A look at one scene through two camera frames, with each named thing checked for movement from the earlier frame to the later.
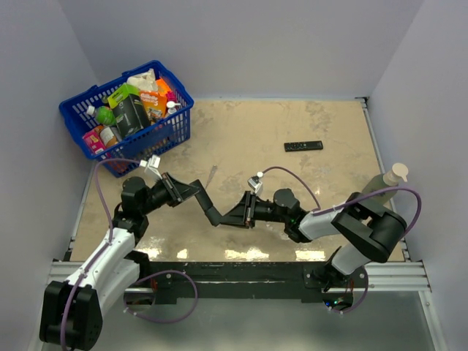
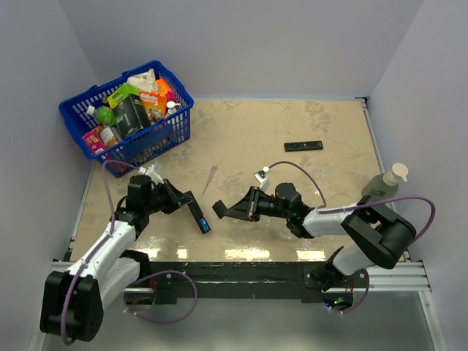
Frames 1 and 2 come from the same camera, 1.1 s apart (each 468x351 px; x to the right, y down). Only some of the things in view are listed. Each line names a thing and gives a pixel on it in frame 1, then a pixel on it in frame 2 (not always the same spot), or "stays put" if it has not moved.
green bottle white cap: x=103 y=115 stays put
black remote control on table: x=303 y=145 stays put
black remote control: x=206 y=204 to x=194 y=209
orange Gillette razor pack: x=154 y=104 stays put
